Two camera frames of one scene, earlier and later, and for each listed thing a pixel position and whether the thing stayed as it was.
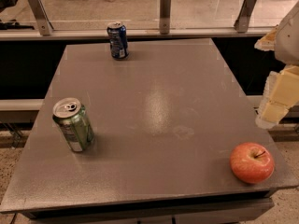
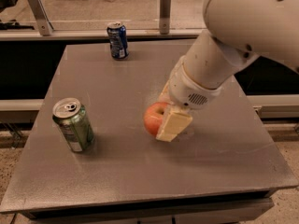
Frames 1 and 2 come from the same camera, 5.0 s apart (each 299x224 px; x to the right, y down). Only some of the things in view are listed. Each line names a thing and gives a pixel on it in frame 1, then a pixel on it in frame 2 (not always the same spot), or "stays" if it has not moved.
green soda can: (71, 117) stays
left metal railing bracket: (40, 12) stays
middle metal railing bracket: (165, 12) stays
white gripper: (289, 42) → (188, 89)
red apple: (252, 162) → (153, 117)
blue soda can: (119, 41) stays
